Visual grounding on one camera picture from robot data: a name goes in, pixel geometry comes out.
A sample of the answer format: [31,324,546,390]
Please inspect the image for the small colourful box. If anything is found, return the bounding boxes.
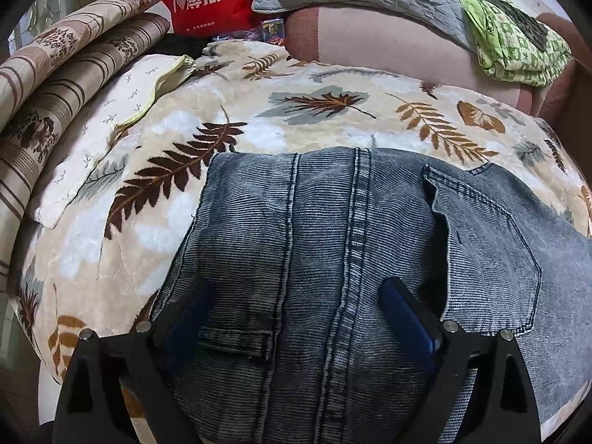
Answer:
[259,19,285,42]

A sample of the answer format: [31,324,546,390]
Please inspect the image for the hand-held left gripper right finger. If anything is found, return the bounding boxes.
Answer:
[379,277,542,444]

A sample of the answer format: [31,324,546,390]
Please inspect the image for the beige leaf print blanket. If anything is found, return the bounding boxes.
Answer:
[14,39,592,431]

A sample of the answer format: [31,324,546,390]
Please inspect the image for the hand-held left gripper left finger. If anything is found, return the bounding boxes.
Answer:
[51,280,214,444]

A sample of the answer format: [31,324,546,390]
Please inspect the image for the grey-blue denim pants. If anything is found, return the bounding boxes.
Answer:
[150,147,592,444]

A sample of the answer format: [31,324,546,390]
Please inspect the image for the green patterned cloth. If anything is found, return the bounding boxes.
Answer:
[435,0,574,88]

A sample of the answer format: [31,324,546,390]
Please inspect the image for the brown striped floral quilt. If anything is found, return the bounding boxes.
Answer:
[0,0,172,287]

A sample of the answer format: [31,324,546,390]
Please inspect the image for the pink and brown cushion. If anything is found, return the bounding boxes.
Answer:
[284,7,592,121]

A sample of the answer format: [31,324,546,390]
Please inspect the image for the white pillow with yellow trim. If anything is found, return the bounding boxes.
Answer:
[28,54,197,229]

